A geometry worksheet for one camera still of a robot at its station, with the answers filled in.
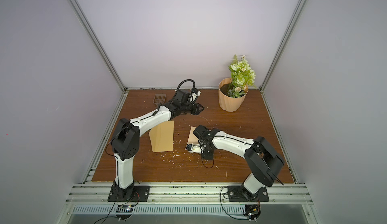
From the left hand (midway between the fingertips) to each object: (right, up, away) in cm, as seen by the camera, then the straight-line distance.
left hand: (204, 107), depth 89 cm
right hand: (0, -23, -2) cm, 23 cm away
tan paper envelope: (-27, -19, +5) cm, 34 cm away
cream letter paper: (-7, -20, +4) cm, 22 cm away
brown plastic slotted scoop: (-34, +6, +25) cm, 43 cm away
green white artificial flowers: (+22, +18, -1) cm, 29 cm away
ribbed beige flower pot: (+15, +3, +7) cm, 17 cm away
